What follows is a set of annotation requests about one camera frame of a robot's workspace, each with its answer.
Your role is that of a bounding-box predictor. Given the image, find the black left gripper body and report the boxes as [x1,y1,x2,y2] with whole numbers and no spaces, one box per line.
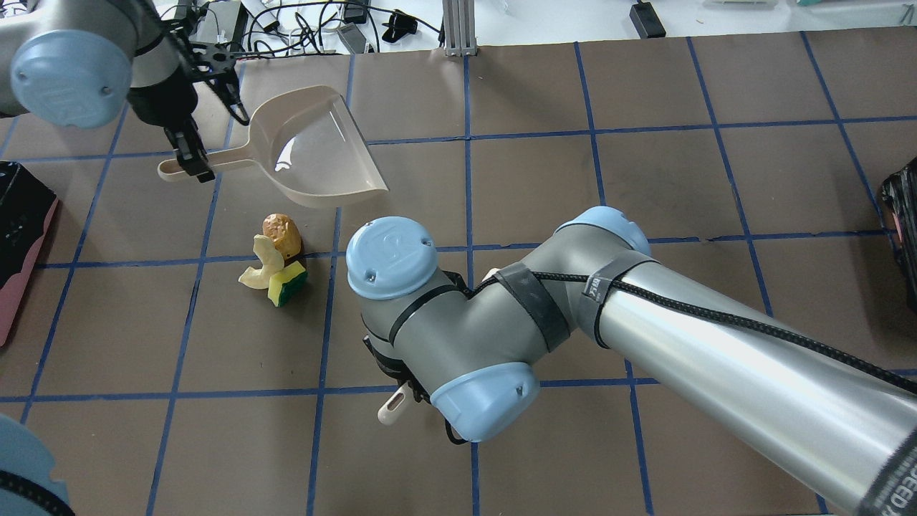
[128,39,240,134]

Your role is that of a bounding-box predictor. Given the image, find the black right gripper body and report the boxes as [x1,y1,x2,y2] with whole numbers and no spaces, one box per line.
[363,334,430,404]

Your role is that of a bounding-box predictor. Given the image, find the white hand brush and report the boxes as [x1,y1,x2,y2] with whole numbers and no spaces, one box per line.
[377,382,416,426]

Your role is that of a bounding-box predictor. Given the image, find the white plastic dustpan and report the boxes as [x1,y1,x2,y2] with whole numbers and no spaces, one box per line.
[158,85,390,210]

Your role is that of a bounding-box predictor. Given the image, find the brown potato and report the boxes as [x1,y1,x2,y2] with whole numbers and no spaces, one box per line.
[261,213,302,260]

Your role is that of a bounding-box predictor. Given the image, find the yellow green sponge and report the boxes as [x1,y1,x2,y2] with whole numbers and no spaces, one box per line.
[267,261,308,307]

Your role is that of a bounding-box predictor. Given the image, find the pale yellow peel scrap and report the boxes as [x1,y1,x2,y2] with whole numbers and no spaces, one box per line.
[238,234,284,290]

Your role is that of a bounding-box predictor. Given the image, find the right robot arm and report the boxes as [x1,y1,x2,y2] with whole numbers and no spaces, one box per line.
[346,206,916,515]

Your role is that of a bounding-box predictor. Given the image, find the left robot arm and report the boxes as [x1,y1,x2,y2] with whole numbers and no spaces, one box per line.
[1,1,250,183]

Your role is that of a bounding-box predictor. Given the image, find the black bagged trash bin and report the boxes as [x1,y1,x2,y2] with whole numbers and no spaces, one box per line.
[1,161,59,346]

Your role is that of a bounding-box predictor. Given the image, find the black bin at edge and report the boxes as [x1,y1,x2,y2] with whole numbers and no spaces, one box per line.
[880,158,916,312]

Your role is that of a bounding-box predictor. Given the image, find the aluminium frame post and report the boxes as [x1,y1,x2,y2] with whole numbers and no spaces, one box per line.
[441,0,479,57]

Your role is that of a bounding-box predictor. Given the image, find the black braided cable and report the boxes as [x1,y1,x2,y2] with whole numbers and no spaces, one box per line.
[466,269,917,395]

